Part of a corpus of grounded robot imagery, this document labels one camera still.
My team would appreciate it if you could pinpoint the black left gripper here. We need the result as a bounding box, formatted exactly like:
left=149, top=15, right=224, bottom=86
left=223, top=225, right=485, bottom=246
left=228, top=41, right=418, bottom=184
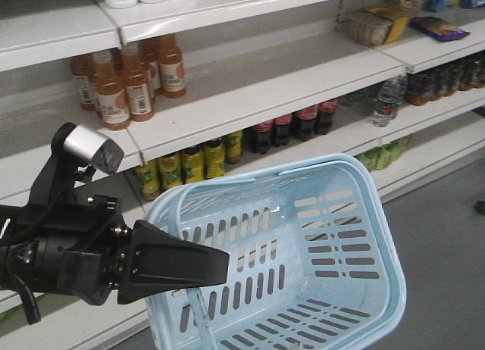
left=0, top=193, right=231, bottom=305

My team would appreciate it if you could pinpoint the light blue plastic basket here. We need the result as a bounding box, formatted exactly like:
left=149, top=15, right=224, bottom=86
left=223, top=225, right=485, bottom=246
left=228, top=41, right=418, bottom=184
left=145, top=153, right=406, bottom=349

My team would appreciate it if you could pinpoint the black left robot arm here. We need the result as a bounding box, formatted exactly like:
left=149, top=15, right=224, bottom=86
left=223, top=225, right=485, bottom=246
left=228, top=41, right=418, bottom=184
left=1, top=195, right=230, bottom=324

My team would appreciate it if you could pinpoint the yellow lemon tea bottle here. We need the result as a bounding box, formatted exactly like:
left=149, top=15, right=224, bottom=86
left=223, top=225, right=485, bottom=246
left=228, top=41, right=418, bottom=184
left=204, top=138, right=225, bottom=179
left=181, top=145, right=205, bottom=183
left=157, top=152, right=183, bottom=190
left=135, top=160, right=161, bottom=201

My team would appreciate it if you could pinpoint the orange C100 juice bottle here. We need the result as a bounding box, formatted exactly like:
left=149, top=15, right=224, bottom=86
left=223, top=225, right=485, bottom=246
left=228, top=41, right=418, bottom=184
left=70, top=54, right=95, bottom=111
left=121, top=42, right=154, bottom=122
left=158, top=33, right=186, bottom=98
left=92, top=50, right=130, bottom=131

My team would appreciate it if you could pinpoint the cola bottle red label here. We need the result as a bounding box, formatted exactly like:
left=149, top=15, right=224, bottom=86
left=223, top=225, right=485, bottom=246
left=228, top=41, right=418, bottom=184
left=295, top=105, right=318, bottom=142
left=271, top=113, right=293, bottom=147
left=314, top=98, right=338, bottom=135
left=250, top=120, right=273, bottom=155

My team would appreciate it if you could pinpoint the white store shelf unit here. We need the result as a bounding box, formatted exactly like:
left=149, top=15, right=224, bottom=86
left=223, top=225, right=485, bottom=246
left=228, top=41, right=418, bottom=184
left=1, top=0, right=484, bottom=349

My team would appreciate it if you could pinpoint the clear water bottle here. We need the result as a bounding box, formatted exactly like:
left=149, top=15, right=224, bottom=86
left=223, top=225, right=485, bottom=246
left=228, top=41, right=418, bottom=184
left=371, top=73, right=408, bottom=127

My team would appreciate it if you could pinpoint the boxed cookies yellow label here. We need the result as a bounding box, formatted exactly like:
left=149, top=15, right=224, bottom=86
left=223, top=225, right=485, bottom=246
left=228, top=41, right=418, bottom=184
left=342, top=6, right=409, bottom=47

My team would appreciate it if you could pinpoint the blue purple snack bag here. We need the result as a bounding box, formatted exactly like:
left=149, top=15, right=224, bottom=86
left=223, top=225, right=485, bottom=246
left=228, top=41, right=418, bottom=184
left=409, top=16, right=471, bottom=42

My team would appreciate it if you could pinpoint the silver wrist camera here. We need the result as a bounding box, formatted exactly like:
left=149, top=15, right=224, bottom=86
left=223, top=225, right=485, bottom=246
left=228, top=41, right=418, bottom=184
left=51, top=123, right=124, bottom=175

